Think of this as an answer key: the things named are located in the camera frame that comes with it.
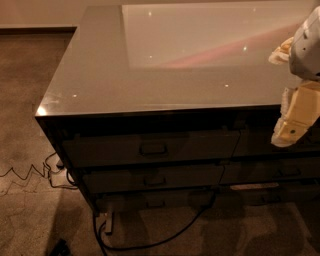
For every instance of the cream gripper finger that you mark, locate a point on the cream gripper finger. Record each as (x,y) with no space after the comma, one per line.
(300,109)
(281,54)

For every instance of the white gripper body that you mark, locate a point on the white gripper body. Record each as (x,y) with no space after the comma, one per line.
(306,50)

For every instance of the drawer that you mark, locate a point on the drawer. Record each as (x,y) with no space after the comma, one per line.
(156,199)
(271,170)
(254,139)
(153,178)
(150,148)

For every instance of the black object on floor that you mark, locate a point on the black object on floor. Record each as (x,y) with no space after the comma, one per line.
(60,249)

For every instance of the dark cabinet with glossy top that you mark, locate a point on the dark cabinet with glossy top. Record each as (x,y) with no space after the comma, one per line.
(164,68)

